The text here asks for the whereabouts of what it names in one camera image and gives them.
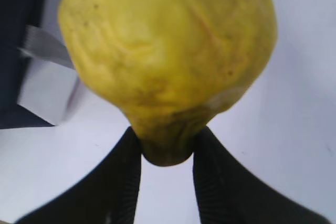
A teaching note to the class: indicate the yellow pear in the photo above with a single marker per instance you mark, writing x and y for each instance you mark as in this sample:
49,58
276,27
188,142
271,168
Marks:
169,66

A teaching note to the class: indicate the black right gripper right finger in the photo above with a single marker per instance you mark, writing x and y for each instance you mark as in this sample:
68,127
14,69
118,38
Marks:
227,192

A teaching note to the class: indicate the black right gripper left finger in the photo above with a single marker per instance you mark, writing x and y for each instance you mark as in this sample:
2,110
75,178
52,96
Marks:
108,194

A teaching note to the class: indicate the navy blue lunch bag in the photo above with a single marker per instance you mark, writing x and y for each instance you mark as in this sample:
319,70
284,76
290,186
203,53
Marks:
37,76

